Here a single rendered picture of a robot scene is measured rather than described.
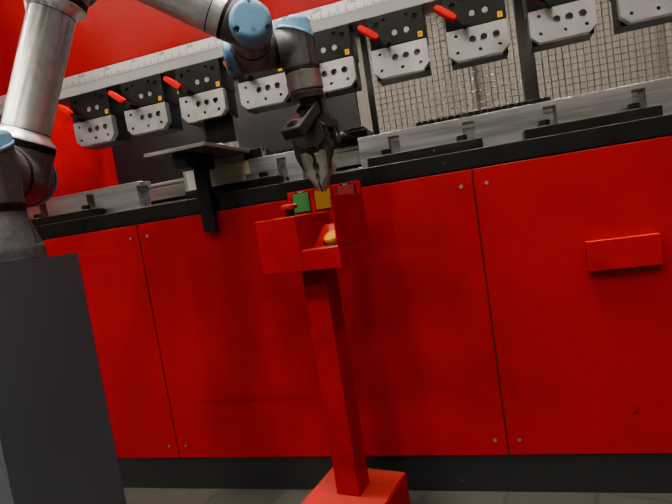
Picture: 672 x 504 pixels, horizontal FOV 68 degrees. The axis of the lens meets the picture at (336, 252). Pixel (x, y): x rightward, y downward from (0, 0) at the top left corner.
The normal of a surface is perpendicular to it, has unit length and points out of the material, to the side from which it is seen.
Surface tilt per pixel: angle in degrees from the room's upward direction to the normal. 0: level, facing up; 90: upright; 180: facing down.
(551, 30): 90
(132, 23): 90
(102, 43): 90
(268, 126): 90
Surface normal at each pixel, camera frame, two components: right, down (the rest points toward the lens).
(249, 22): 0.17, 0.06
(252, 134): -0.27, 0.12
